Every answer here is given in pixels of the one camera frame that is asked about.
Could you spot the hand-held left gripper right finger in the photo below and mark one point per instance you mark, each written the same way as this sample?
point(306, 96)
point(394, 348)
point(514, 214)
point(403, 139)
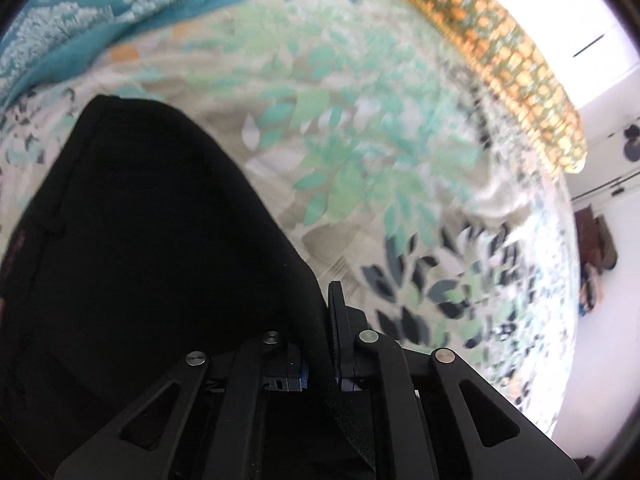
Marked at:
point(345, 350)

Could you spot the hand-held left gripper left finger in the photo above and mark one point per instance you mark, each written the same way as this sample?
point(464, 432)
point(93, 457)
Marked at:
point(250, 385)

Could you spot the black pants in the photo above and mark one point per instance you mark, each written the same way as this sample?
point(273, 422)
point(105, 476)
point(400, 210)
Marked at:
point(150, 235)

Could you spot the leaf print bed sheet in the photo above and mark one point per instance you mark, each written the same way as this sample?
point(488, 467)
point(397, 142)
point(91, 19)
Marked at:
point(350, 135)

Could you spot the brown cabinet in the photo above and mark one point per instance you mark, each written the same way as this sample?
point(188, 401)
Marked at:
point(584, 235)

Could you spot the pile of clothes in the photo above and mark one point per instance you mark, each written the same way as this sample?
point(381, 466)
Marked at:
point(607, 250)

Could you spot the white door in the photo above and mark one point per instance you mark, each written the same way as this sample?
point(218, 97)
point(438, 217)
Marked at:
point(605, 160)

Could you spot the orange floral quilt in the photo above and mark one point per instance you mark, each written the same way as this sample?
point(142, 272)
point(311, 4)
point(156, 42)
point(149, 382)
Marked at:
point(500, 45)

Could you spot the black hanging door items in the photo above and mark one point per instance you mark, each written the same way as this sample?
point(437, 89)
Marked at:
point(631, 147)

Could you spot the teal patterned pillow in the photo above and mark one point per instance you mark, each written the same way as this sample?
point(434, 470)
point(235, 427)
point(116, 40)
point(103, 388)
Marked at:
point(75, 25)

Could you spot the white wardrobe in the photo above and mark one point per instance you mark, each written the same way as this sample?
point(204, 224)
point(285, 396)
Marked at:
point(575, 10)

